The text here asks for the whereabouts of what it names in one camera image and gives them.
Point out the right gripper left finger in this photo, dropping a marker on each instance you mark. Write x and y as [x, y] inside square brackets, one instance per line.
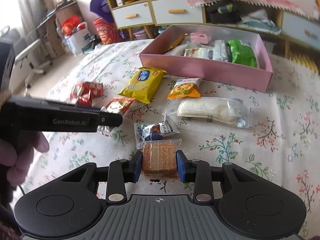
[121, 172]

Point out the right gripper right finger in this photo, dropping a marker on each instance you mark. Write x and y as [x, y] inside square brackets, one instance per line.
[197, 172]

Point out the brown cracker stack pack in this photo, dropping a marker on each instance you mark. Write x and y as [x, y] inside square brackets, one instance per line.
[159, 159]

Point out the blue white chocolate pack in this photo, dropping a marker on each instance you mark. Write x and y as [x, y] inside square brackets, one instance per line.
[154, 132]

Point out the red white snack pack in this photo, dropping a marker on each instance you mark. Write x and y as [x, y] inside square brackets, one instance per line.
[96, 89]
[81, 94]

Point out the red lotus biscuit pack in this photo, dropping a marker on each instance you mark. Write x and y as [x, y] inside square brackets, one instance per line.
[117, 105]

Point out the orange lotus biscuit pack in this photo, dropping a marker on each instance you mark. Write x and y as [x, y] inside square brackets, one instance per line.
[185, 88]

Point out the yellow potato chip bag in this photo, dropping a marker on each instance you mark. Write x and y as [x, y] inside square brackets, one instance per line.
[143, 85]

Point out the cream wafer pack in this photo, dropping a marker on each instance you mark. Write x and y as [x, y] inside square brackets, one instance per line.
[199, 53]

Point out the clear white rice cracker pack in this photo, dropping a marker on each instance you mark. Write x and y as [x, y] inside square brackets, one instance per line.
[178, 50]

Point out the silver foil snack pack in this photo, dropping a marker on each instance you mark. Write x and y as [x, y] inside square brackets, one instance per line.
[221, 51]

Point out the green snack bag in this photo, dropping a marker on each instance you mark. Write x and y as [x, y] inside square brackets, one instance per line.
[242, 53]

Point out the gold foil snack pack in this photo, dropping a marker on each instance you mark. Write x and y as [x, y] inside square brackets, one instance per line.
[176, 42]

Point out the pink candy pack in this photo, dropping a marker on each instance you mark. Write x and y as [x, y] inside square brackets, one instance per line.
[199, 38]

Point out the left hand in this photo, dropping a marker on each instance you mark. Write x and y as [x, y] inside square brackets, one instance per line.
[19, 159]

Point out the white office chair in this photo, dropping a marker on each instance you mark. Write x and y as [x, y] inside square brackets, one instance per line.
[30, 60]

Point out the floral tablecloth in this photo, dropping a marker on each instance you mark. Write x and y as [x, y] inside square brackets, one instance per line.
[282, 145]

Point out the white shopping bag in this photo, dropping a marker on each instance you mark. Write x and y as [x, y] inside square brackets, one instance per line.
[76, 34]

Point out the red patterned gift bag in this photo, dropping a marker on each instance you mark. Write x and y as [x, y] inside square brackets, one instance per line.
[107, 32]

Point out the pink cardboard box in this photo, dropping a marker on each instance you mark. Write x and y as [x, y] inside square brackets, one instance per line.
[257, 79]

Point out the black storage box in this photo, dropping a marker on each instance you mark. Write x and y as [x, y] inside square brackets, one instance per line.
[222, 12]

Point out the yellow egg tray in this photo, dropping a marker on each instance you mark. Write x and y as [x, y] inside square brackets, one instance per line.
[304, 60]

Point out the wooden TV cabinet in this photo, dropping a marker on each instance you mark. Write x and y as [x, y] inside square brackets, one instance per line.
[297, 32]

